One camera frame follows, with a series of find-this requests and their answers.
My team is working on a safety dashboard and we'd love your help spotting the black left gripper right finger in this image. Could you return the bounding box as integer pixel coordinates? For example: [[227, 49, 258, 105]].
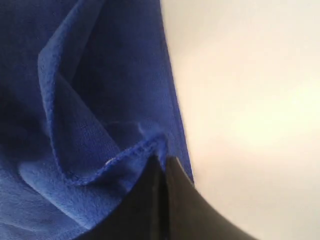
[[165, 157, 255, 240]]

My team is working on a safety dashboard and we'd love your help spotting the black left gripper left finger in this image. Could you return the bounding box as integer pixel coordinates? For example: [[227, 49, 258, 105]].
[[76, 155, 163, 240]]

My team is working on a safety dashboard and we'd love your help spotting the blue microfibre towel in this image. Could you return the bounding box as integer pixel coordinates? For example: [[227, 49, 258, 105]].
[[0, 0, 193, 240]]

